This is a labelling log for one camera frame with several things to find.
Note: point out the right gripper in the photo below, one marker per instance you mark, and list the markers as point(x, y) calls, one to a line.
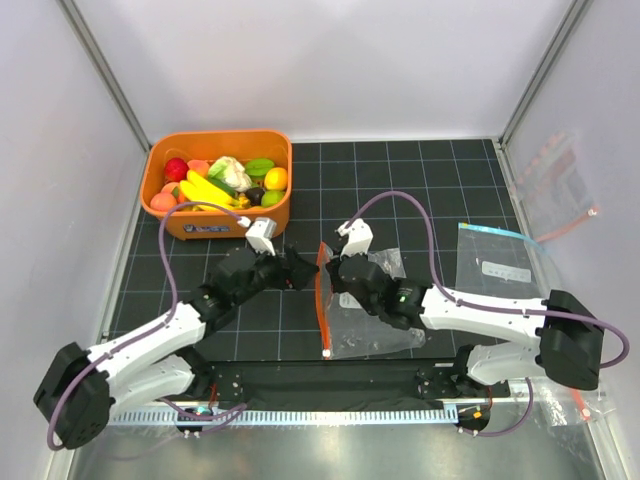
point(335, 279)

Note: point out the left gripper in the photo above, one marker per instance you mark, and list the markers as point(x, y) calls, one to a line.
point(296, 268)

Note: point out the red zipper clear bag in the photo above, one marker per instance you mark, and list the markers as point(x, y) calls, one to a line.
point(347, 331)

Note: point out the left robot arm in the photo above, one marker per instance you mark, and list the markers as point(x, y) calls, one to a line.
point(83, 389)

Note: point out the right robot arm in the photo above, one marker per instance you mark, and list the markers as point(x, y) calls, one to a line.
point(556, 337)

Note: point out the blue zipper clear bag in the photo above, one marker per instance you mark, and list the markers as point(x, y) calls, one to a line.
point(499, 263)

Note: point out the green lime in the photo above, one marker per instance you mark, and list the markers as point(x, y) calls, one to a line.
point(271, 198)

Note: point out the dark purple fruit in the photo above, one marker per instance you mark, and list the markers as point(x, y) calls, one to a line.
point(255, 195)

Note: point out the yellow lemon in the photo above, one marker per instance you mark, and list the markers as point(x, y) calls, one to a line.
point(276, 179)

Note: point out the black grid mat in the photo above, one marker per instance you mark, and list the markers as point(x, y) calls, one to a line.
point(453, 180)

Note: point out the green cucumber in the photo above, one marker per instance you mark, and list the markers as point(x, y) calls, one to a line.
point(223, 186)

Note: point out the green star fruit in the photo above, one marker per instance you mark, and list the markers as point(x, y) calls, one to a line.
point(258, 167)

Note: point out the cauliflower toy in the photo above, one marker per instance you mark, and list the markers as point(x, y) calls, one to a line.
point(231, 172)

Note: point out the yellow banana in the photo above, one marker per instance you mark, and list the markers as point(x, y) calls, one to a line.
point(197, 188)

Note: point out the peach upper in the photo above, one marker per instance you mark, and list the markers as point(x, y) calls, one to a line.
point(201, 167)

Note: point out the peach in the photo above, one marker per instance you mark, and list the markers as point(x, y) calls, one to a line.
point(174, 188)
point(201, 167)
point(163, 202)

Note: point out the peach front left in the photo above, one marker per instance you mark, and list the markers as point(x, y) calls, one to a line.
point(163, 202)

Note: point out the peach middle left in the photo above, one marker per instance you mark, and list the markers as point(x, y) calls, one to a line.
point(174, 188)

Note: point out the red apple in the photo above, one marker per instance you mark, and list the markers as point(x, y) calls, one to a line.
point(176, 169)

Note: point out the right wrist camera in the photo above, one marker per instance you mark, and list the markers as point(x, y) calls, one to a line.
point(358, 236)

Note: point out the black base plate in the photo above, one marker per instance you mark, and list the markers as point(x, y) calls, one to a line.
point(336, 385)

